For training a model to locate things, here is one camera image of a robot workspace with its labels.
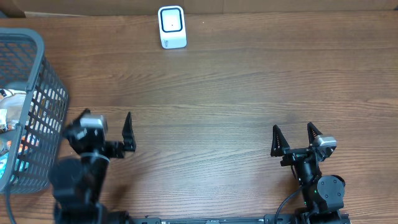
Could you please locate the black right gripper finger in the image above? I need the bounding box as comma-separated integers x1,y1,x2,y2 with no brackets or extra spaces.
307,122,322,145
271,124,290,157

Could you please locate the orange tissue pack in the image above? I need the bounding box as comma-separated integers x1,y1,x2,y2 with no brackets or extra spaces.
17,134,40,154

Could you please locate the green tissue pack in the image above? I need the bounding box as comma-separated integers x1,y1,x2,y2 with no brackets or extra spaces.
0,152,21,178

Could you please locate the brown white snack pouch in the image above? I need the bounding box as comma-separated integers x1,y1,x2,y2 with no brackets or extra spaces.
1,88,26,133

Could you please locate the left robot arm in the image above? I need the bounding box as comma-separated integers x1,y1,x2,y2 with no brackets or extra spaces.
49,109,136,223

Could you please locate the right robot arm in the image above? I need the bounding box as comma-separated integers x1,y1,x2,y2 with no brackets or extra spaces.
269,122,351,224

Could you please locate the grey plastic mesh basket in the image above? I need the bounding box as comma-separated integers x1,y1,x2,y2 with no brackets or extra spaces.
1,27,69,194

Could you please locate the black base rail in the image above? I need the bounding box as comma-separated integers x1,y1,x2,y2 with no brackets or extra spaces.
130,214,352,224

